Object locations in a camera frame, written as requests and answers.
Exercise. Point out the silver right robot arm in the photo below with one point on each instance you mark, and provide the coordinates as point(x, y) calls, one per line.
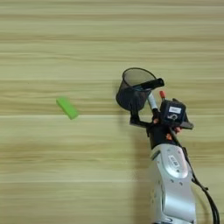
point(172, 186)

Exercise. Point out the black mesh pen cup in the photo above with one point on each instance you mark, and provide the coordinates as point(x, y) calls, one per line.
point(131, 97)

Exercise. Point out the white marker with black cap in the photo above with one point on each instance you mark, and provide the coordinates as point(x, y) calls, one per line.
point(152, 102)

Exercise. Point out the green eraser block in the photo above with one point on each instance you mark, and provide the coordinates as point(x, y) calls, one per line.
point(67, 108)

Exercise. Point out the black box with white label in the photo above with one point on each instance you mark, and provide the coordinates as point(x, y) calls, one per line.
point(172, 112)

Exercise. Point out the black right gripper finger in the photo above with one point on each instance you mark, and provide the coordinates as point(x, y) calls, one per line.
point(134, 115)
point(187, 123)

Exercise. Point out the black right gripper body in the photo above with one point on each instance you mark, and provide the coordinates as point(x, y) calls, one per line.
point(159, 134)

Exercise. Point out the red capped pen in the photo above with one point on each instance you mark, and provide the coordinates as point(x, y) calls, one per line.
point(162, 94)

